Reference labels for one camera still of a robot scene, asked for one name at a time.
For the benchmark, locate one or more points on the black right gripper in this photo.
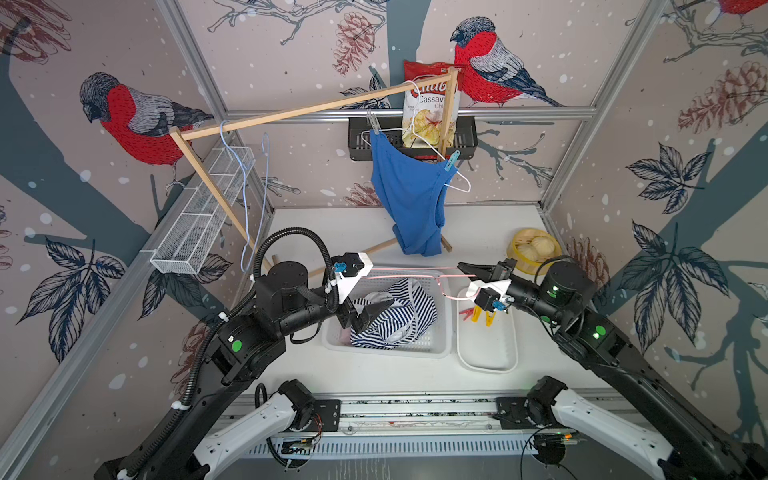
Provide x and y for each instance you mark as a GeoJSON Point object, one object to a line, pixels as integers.
{"type": "Point", "coordinates": [484, 272]}

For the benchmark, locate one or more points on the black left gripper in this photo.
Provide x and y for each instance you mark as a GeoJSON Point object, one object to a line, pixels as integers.
{"type": "Point", "coordinates": [347, 313]}

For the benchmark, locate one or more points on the blue white striped tank top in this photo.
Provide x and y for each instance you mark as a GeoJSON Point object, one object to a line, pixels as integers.
{"type": "Point", "coordinates": [412, 312]}

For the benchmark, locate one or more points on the yellow clothespin striped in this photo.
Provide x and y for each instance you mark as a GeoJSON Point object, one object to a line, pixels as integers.
{"type": "Point", "coordinates": [477, 311]}

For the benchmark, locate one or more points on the red clothespin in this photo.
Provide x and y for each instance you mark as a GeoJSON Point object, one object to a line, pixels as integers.
{"type": "Point", "coordinates": [466, 314]}

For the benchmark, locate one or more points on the teal clothespin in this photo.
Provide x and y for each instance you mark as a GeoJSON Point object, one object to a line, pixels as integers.
{"type": "Point", "coordinates": [452, 160]}

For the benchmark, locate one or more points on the white wire hanger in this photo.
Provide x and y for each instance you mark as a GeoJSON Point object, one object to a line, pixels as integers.
{"type": "Point", "coordinates": [429, 144]}

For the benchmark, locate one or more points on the grey clothespin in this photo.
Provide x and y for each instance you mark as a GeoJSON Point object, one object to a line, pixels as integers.
{"type": "Point", "coordinates": [373, 121]}

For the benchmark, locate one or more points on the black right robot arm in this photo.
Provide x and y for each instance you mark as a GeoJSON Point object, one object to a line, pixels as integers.
{"type": "Point", "coordinates": [679, 442]}

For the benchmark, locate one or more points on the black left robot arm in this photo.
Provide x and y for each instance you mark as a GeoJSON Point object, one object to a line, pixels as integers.
{"type": "Point", "coordinates": [235, 352]}

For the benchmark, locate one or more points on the yellow bowl with buns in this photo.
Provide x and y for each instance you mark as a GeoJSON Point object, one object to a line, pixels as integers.
{"type": "Point", "coordinates": [531, 247]}

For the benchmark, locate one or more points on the white perforated plastic basket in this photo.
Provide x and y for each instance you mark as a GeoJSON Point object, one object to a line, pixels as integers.
{"type": "Point", "coordinates": [434, 343]}

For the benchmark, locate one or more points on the white plastic tray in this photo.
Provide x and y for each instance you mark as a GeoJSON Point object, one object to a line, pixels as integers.
{"type": "Point", "coordinates": [489, 350]}

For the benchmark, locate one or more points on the cassava chips bag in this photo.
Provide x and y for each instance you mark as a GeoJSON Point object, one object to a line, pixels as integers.
{"type": "Point", "coordinates": [423, 108]}

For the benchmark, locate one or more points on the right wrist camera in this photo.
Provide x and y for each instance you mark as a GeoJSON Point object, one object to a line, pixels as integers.
{"type": "Point", "coordinates": [490, 297]}

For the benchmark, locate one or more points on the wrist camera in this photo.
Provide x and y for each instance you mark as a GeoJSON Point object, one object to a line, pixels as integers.
{"type": "Point", "coordinates": [347, 270]}
{"type": "Point", "coordinates": [490, 297]}

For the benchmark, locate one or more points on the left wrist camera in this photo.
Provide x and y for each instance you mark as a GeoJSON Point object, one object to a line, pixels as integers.
{"type": "Point", "coordinates": [347, 270]}

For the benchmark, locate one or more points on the black wall basket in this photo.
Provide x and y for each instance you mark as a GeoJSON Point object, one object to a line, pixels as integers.
{"type": "Point", "coordinates": [360, 150]}

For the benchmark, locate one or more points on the white wire wall basket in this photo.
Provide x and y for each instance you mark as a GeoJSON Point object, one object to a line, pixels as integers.
{"type": "Point", "coordinates": [194, 232]}

